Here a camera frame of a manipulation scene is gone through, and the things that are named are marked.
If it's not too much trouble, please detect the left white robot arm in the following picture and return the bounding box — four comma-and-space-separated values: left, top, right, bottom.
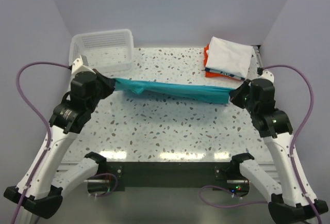
4, 55, 118, 223

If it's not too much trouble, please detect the folded orange t-shirt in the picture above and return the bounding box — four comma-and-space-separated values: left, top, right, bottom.
203, 44, 244, 81

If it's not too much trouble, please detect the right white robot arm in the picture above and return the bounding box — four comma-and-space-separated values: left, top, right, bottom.
227, 68, 328, 223

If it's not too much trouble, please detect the teal t-shirt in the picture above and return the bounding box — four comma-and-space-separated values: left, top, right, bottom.
114, 78, 233, 104

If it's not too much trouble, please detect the white plastic basket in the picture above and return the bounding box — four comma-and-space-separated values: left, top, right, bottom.
69, 29, 134, 74

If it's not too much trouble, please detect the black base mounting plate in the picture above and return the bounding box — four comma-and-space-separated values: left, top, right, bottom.
88, 162, 250, 195

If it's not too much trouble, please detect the aluminium rail frame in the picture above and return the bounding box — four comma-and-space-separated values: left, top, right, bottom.
253, 45, 263, 68

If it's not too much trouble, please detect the folded white t-shirt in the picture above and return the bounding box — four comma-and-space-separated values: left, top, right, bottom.
206, 37, 254, 79

